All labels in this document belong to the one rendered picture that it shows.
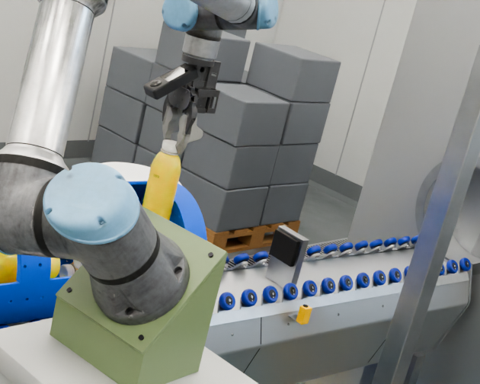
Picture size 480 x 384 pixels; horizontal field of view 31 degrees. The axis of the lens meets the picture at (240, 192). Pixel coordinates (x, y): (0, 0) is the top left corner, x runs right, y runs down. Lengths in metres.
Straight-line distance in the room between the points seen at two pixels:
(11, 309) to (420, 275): 1.05
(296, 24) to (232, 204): 2.56
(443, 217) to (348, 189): 4.65
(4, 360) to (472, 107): 1.28
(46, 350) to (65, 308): 0.07
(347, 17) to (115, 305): 5.75
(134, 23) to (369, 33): 1.80
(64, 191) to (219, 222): 3.80
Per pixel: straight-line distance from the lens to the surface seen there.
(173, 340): 1.33
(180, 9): 1.72
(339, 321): 2.47
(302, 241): 2.33
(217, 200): 4.95
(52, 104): 1.30
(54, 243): 1.21
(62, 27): 1.34
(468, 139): 2.17
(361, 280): 2.51
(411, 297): 2.29
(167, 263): 1.28
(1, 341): 1.40
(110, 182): 1.18
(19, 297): 1.73
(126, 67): 5.49
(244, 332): 2.21
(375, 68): 6.72
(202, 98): 1.88
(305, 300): 2.35
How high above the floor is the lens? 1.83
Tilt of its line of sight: 17 degrees down
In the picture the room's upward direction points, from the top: 14 degrees clockwise
